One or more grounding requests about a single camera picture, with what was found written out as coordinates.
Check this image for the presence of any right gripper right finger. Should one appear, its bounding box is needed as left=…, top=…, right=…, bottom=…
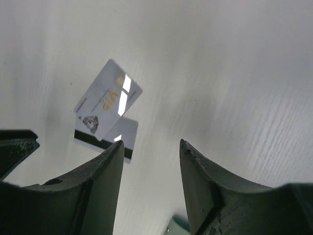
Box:
left=179, top=140, right=313, bottom=235

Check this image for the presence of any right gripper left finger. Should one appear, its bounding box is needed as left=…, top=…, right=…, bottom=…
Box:
left=0, top=141, right=124, bottom=235

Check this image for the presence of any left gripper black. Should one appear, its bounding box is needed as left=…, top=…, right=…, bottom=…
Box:
left=0, top=129, right=40, bottom=180

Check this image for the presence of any card with black stripe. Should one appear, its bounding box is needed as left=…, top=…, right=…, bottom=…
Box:
left=74, top=117, right=138, bottom=164

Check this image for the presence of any green card holder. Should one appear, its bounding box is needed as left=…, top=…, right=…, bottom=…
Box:
left=163, top=215, right=191, bottom=235

